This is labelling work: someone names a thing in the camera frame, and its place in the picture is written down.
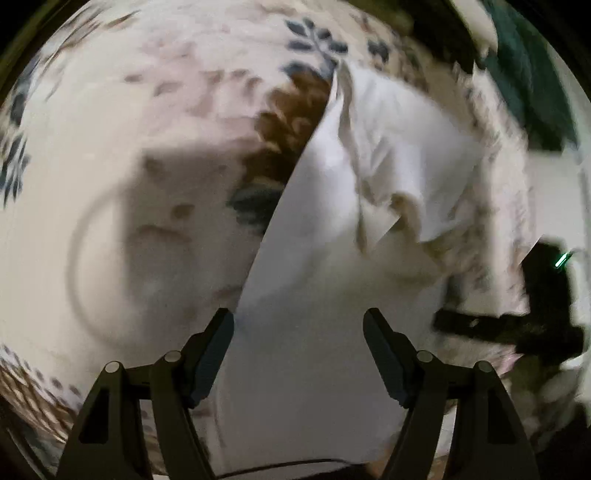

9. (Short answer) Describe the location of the white small garment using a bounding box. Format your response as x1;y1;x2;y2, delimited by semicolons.
208;63;483;473

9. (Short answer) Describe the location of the dark green plush blanket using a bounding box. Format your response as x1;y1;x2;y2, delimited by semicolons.
482;1;579;152

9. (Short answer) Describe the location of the floral plush bed blanket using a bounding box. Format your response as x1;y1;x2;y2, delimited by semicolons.
1;1;535;469

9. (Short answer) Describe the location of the beige folded garment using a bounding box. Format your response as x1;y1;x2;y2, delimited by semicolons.
451;0;499;57

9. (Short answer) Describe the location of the black folded garment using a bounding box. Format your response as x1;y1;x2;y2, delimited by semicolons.
351;0;480;74

